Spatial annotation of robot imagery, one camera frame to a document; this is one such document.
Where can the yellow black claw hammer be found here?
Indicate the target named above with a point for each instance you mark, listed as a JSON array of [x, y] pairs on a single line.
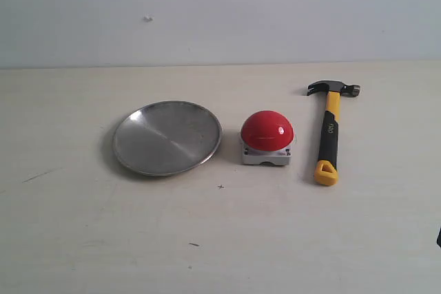
[[326, 172]]

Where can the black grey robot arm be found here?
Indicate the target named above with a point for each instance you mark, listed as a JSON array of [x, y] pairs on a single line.
[[438, 241]]

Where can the red dome push button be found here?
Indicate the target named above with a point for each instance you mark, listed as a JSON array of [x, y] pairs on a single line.
[[266, 138]]

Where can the round stainless steel plate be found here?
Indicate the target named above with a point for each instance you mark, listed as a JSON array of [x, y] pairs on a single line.
[[166, 138]]

